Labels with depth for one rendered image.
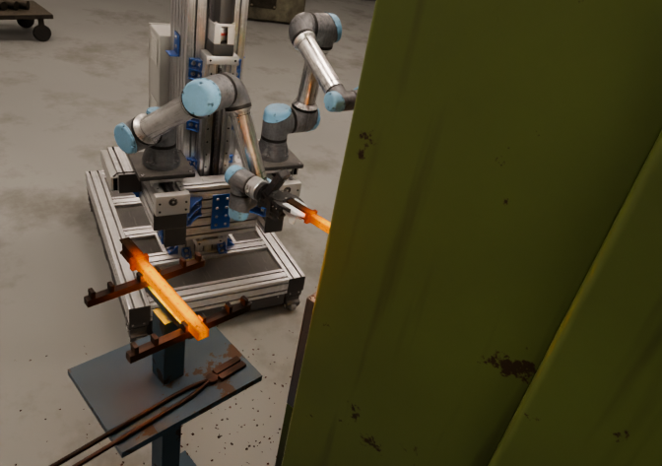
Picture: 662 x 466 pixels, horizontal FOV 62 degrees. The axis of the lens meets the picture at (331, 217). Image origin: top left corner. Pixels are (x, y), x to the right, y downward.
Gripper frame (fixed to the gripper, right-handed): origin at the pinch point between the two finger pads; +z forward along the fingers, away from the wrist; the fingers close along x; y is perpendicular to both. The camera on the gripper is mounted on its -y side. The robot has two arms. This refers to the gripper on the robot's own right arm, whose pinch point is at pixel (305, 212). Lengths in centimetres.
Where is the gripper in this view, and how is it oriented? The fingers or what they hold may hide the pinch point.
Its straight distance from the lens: 177.2
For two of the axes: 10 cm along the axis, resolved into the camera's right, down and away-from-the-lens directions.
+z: 7.6, 4.5, -4.7
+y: -1.8, 8.4, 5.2
